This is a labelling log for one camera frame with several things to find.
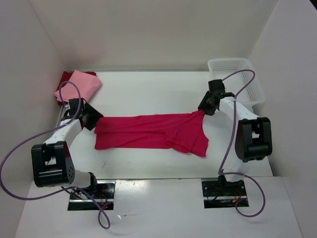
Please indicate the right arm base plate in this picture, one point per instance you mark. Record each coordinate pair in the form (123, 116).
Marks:
(224, 196)

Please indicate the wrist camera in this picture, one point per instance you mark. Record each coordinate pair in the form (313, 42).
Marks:
(217, 89)
(74, 109)

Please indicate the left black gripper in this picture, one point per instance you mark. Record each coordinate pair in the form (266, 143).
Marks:
(96, 115)

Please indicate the white plastic basket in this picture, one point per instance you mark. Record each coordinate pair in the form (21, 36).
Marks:
(239, 79)

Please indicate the dark red t-shirt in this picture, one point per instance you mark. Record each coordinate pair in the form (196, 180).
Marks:
(63, 79)

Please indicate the light pink t-shirt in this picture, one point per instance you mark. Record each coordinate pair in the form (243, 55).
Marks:
(81, 86)

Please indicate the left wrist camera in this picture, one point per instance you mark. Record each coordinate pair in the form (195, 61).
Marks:
(74, 109)

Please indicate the magenta t-shirt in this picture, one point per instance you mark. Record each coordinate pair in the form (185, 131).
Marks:
(181, 132)

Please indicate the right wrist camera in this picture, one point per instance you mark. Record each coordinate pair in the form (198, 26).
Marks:
(217, 89)

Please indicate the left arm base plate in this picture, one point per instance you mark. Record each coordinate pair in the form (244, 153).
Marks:
(104, 196)

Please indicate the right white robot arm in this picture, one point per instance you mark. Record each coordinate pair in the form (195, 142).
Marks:
(250, 138)

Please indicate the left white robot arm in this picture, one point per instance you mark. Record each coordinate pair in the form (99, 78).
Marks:
(52, 162)

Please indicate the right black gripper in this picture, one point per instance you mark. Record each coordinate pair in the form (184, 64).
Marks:
(202, 105)

